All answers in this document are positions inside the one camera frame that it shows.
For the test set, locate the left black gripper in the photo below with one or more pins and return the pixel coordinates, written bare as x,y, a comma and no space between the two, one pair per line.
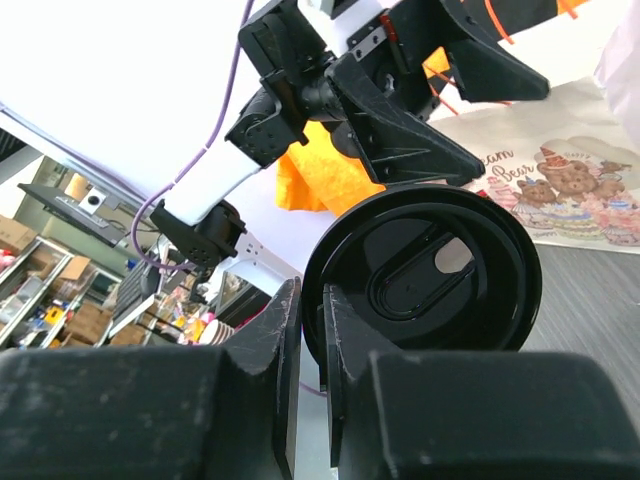
385,94

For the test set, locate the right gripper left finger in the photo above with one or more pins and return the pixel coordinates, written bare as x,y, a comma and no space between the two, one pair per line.
260,391

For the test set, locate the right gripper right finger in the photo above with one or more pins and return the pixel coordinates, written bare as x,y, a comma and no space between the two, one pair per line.
351,348

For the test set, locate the black cup lid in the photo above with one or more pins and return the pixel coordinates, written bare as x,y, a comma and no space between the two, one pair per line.
429,267

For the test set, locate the white paper takeout bag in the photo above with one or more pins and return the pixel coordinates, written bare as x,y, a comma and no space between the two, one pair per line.
563,167

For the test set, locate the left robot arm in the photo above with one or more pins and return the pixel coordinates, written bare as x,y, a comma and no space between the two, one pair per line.
291,59

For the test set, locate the orange mickey mouse bag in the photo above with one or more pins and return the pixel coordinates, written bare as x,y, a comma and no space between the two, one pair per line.
318,177

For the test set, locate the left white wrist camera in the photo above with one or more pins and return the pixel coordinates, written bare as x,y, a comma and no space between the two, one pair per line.
335,32

